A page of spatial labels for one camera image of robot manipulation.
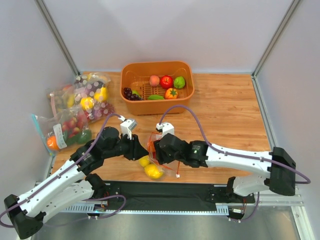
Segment orange zip top bag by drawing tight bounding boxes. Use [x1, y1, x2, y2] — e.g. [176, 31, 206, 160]
[146, 132, 180, 180]

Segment fake persimmon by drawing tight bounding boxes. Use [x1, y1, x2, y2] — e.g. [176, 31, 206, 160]
[164, 88, 179, 100]

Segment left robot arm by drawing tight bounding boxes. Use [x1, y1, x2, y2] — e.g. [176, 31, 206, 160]
[4, 126, 149, 240]

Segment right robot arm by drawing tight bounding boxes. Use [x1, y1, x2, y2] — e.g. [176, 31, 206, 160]
[149, 133, 296, 197]

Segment fake yellow mango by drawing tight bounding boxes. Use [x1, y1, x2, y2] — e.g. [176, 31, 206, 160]
[138, 155, 151, 168]

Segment fake yellow lemon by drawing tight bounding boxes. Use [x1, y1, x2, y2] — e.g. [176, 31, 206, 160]
[144, 164, 163, 179]

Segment blue zip bag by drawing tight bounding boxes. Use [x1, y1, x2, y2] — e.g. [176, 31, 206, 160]
[31, 107, 92, 156]

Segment polka dot zip bag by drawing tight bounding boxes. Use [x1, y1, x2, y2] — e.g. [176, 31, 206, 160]
[73, 72, 115, 123]

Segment fake green mango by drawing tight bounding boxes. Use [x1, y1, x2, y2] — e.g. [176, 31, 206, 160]
[147, 94, 165, 101]

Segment fake purple grapes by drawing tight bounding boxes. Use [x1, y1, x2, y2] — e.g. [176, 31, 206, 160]
[123, 87, 143, 101]

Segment fake green pear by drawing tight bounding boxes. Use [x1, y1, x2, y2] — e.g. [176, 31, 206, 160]
[132, 90, 141, 98]

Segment pink zip bag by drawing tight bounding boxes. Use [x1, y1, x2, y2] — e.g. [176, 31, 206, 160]
[46, 84, 75, 117]

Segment fake green apple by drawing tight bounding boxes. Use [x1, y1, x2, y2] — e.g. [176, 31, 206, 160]
[173, 76, 186, 89]

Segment fake red apple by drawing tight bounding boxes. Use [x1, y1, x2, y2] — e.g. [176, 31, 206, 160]
[159, 75, 174, 90]

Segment fake peach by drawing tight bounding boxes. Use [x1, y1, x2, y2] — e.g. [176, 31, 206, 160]
[149, 75, 160, 87]

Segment orange plastic basket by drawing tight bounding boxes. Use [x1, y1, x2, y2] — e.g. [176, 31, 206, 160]
[120, 61, 195, 115]

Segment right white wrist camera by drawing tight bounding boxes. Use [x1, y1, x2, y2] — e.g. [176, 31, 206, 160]
[156, 122, 175, 137]

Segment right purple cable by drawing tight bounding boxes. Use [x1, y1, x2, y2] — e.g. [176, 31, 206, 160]
[158, 104, 312, 185]

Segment purple cable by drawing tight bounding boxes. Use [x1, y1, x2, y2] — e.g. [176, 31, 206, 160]
[0, 113, 127, 228]
[158, 104, 312, 185]

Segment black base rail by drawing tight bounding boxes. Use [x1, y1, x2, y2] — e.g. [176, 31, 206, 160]
[31, 178, 281, 221]

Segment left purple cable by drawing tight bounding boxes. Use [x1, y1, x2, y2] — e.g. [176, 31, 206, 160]
[0, 113, 127, 228]

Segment left aluminium frame post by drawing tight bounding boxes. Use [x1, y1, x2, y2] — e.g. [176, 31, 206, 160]
[34, 0, 81, 76]

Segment aluminium frame post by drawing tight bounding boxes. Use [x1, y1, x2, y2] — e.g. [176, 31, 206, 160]
[34, 0, 81, 76]
[251, 0, 305, 77]

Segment right aluminium frame post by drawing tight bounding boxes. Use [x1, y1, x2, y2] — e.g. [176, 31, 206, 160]
[251, 0, 305, 77]

